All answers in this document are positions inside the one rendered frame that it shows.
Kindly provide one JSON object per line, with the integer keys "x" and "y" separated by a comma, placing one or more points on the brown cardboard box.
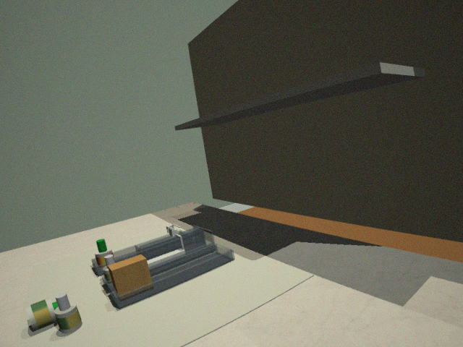
{"x": 130, "y": 274}

